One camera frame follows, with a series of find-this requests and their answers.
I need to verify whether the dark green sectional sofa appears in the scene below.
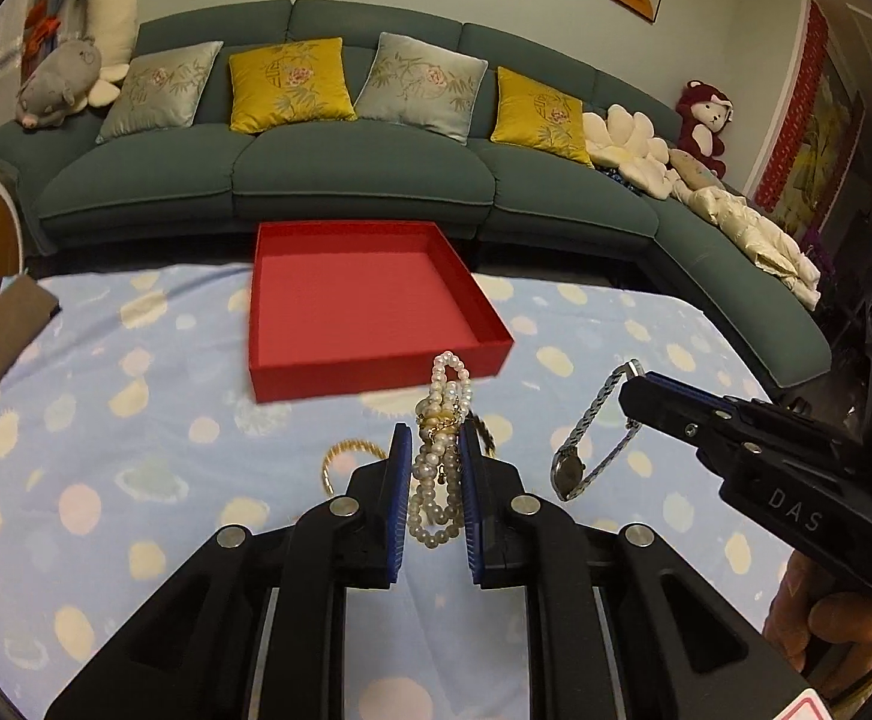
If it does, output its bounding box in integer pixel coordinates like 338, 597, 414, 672
0, 0, 835, 392

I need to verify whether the grey floral cushion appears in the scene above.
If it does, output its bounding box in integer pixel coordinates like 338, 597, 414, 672
354, 32, 488, 145
96, 41, 223, 145

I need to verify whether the yellow floral cushion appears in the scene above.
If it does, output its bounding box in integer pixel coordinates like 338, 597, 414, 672
490, 67, 592, 167
228, 37, 358, 135

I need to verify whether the yellow floral cushion left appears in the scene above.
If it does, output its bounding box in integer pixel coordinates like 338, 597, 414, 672
228, 37, 358, 135

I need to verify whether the beige small pillow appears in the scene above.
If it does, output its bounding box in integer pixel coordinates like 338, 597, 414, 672
669, 148, 724, 190

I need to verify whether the yellow floral cushion right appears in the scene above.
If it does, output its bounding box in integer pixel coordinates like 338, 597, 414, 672
490, 67, 592, 167

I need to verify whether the white pearl bracelet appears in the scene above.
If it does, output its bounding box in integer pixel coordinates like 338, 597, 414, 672
405, 349, 474, 550

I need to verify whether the grey floral cushion left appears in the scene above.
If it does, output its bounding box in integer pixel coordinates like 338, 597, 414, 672
96, 41, 223, 145

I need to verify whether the blue planet-print tablecloth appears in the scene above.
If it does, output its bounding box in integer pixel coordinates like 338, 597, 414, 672
0, 265, 787, 718

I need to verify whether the grey plush pig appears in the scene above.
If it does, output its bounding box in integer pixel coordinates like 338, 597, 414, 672
15, 39, 103, 130

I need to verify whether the person's right hand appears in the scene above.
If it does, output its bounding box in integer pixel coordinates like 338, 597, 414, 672
763, 551, 872, 699

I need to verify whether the white flower cushion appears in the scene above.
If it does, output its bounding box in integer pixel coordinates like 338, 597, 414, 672
582, 104, 678, 200

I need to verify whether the silver wristwatch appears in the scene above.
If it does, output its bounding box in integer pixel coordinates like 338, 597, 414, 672
549, 358, 645, 504

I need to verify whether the grey floral cushion right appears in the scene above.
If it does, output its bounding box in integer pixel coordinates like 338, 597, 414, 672
354, 32, 488, 145

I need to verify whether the red plush monkey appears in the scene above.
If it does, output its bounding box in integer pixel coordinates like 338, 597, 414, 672
675, 80, 733, 179

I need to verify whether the gold chain bracelet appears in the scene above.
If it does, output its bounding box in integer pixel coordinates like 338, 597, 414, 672
318, 439, 392, 496

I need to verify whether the red jewelry tray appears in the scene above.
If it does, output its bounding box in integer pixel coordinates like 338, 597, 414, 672
247, 221, 514, 403

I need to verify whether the cream quilted blanket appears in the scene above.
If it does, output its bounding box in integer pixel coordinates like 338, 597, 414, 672
672, 181, 822, 312

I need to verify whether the white plush cow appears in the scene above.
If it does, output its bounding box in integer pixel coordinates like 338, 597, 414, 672
85, 0, 139, 107

